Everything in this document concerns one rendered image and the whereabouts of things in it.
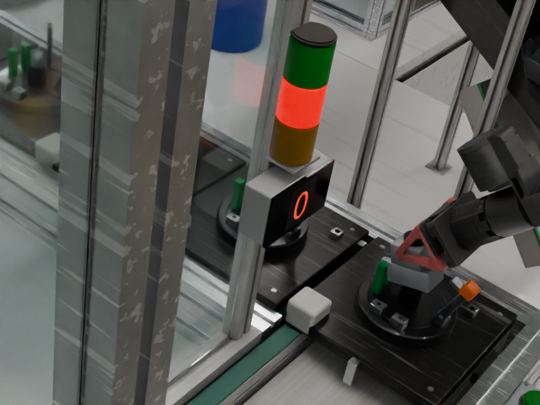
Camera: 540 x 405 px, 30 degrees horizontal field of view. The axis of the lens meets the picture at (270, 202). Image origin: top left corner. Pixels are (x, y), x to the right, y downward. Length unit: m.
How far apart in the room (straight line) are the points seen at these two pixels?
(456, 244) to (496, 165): 0.12
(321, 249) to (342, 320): 0.15
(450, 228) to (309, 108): 0.29
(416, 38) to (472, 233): 1.19
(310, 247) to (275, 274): 0.09
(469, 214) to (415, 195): 0.59
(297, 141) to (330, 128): 0.87
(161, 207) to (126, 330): 0.04
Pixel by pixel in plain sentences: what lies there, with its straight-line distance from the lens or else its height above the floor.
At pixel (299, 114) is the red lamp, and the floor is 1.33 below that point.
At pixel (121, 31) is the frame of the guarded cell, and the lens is 0.27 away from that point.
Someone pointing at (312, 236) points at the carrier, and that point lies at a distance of 1.51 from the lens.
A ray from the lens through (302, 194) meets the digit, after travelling 1.16.
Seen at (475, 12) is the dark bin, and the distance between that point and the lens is 1.46.
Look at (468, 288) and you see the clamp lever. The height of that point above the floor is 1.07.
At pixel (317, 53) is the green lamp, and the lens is 1.05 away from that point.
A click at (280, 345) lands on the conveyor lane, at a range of 1.36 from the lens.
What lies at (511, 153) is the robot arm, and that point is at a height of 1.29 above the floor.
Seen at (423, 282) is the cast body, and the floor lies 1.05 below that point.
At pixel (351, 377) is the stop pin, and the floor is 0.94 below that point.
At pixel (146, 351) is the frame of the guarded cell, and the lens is 0.35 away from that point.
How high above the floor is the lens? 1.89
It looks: 36 degrees down
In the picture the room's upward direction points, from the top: 11 degrees clockwise
